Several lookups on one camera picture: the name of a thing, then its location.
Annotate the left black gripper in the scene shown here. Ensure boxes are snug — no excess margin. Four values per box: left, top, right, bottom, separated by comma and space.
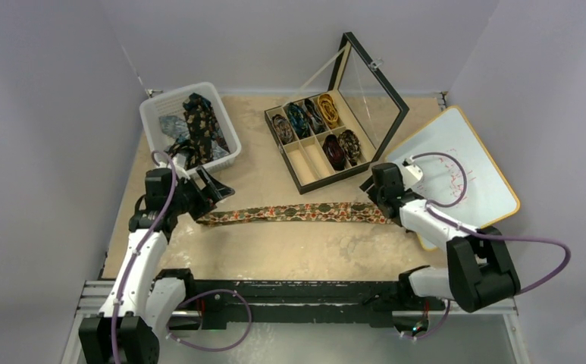
168, 167, 233, 220

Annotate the paisley orange green tie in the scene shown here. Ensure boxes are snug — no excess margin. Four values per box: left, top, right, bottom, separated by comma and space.
196, 202, 393, 226

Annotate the black tie organizer box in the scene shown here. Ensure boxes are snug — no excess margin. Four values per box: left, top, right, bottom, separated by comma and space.
264, 32, 409, 194

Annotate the white plastic basket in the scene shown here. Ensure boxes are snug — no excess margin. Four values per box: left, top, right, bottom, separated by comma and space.
139, 82, 242, 177

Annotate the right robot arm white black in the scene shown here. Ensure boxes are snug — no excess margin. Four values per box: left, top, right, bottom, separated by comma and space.
361, 162, 521, 312

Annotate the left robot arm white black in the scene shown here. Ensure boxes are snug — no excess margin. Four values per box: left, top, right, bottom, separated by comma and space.
78, 167, 235, 363

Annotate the rolled brown dotted tie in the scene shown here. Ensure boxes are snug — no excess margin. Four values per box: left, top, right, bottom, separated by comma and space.
337, 129, 361, 166

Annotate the black floral tie in basket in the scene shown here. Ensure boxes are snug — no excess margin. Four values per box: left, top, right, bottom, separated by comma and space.
165, 93, 230, 169

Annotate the rolled dark red tie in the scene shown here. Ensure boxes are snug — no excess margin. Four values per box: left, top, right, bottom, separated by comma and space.
322, 134, 346, 171

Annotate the yellow framed whiteboard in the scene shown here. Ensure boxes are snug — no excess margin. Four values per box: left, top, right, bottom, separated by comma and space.
381, 105, 520, 228

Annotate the grey blue tie in basket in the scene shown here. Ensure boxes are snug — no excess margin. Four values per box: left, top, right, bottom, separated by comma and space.
158, 115, 190, 143

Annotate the rolled brown patterned tie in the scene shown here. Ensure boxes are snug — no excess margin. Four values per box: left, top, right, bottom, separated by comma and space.
271, 114, 295, 145

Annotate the rolled dark grey tie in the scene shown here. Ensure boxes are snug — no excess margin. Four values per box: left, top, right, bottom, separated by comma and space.
303, 98, 327, 134

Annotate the rolled yellow tie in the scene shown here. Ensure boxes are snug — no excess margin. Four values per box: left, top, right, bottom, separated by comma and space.
316, 93, 340, 129

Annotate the rolled blue tie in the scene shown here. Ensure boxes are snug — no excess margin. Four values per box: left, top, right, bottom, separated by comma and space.
286, 102, 311, 139

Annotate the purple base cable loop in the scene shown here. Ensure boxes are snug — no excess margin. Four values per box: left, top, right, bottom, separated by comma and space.
165, 289, 252, 353

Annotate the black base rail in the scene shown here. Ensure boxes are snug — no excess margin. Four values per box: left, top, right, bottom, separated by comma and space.
175, 279, 446, 330

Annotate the aluminium frame rail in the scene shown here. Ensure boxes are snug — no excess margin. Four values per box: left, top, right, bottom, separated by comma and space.
77, 280, 518, 315

